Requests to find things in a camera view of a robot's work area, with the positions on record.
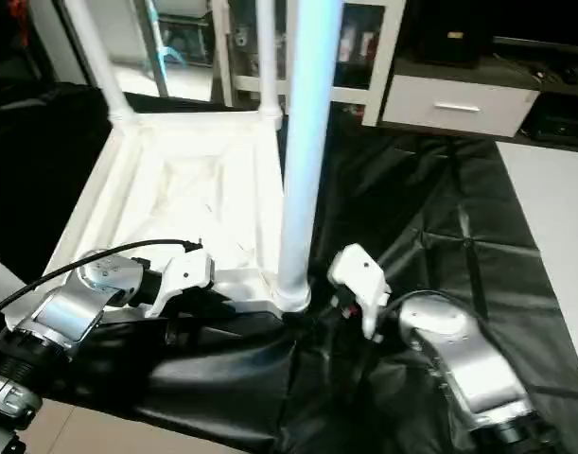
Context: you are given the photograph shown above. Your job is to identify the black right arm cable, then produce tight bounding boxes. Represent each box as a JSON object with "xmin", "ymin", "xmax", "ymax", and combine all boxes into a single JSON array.
[{"xmin": 324, "ymin": 287, "xmax": 433, "ymax": 400}]

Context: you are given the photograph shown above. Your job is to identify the black speaker box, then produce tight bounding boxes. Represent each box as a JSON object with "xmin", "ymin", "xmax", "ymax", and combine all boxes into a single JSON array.
[{"xmin": 412, "ymin": 0, "xmax": 493, "ymax": 65}]

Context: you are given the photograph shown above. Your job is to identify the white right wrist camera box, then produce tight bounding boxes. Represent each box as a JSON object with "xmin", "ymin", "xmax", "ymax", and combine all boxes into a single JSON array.
[{"xmin": 325, "ymin": 243, "xmax": 393, "ymax": 341}]

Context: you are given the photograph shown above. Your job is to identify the dark TV stand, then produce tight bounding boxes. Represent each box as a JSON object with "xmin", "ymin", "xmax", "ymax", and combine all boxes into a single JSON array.
[{"xmin": 516, "ymin": 38, "xmax": 578, "ymax": 152}]

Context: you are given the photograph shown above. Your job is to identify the white glass door cabinet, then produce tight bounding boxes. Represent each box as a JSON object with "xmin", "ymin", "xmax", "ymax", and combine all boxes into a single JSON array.
[{"xmin": 210, "ymin": 0, "xmax": 409, "ymax": 125}]

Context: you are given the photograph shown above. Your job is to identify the blue plastic stool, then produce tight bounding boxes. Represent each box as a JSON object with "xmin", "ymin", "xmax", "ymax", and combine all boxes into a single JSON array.
[{"xmin": 149, "ymin": 45, "xmax": 187, "ymax": 74}]

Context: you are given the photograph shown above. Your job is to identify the white plastic table top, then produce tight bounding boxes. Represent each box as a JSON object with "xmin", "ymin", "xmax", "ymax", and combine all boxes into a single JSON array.
[{"xmin": 5, "ymin": 111, "xmax": 314, "ymax": 328}]

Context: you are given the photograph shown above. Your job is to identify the black table mat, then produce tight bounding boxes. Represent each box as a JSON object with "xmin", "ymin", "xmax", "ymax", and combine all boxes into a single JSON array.
[{"xmin": 0, "ymin": 80, "xmax": 578, "ymax": 454}]

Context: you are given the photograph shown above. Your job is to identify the white flat board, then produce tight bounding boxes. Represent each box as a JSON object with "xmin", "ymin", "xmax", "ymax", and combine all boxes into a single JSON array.
[{"xmin": 495, "ymin": 140, "xmax": 578, "ymax": 381}]

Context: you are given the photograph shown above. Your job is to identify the white drawer unit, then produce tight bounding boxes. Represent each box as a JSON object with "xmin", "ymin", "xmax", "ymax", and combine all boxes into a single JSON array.
[{"xmin": 380, "ymin": 73, "xmax": 519, "ymax": 139}]

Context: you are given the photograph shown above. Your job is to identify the white plastic table leg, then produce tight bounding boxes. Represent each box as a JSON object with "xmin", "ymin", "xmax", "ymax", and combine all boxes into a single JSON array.
[
  {"xmin": 62, "ymin": 0, "xmax": 141, "ymax": 134},
  {"xmin": 271, "ymin": 0, "xmax": 345, "ymax": 312},
  {"xmin": 0, "ymin": 247, "xmax": 33, "ymax": 305},
  {"xmin": 254, "ymin": 0, "xmax": 286, "ymax": 123}
]

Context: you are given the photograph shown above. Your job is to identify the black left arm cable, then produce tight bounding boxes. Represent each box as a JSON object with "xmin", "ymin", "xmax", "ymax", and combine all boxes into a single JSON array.
[{"xmin": 0, "ymin": 238, "xmax": 204, "ymax": 319}]

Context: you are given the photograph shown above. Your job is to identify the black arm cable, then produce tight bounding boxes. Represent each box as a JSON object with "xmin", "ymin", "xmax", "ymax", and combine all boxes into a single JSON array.
[
  {"xmin": 0, "ymin": 238, "xmax": 204, "ymax": 319},
  {"xmin": 324, "ymin": 287, "xmax": 433, "ymax": 400}
]

